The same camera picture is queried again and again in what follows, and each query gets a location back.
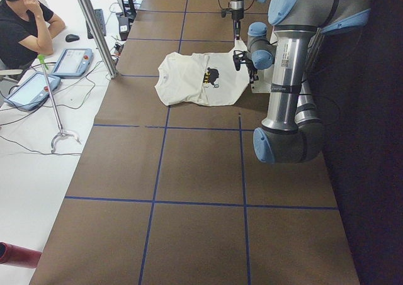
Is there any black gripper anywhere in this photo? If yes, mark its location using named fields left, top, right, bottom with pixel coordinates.
left=231, top=8, right=244, bottom=40
left=232, top=50, right=259, bottom=84

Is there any cream long-sleeve cat shirt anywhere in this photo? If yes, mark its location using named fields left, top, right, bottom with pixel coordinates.
left=155, top=40, right=249, bottom=106

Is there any dark box with white label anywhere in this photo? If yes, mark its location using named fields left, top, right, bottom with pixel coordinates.
left=117, top=15, right=130, bottom=41

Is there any black keyboard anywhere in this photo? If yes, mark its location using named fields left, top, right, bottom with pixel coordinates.
left=86, top=9, right=106, bottom=39

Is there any black computer mouse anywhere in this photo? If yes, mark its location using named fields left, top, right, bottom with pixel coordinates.
left=65, top=34, right=80, bottom=43

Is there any far blue teach pendant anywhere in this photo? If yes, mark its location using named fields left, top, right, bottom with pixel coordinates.
left=51, top=48, right=93, bottom=79

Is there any blue teach pendant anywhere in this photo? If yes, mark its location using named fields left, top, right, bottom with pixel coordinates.
left=4, top=72, right=49, bottom=111
left=51, top=48, right=93, bottom=79

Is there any metal reacher grabber stick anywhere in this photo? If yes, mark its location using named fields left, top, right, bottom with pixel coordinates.
left=37, top=54, right=81, bottom=154

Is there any seated person in black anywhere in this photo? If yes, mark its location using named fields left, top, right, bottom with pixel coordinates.
left=1, top=0, right=65, bottom=69

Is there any near blue teach pendant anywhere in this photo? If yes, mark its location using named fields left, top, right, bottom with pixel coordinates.
left=4, top=72, right=49, bottom=111

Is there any red cylinder bottle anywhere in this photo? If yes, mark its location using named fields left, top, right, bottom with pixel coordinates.
left=1, top=242, right=42, bottom=269

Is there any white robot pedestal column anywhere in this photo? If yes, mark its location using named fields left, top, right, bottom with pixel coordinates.
left=251, top=65, right=274, bottom=94

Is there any aluminium frame post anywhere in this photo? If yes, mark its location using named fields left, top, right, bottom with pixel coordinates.
left=78, top=0, right=118, bottom=79

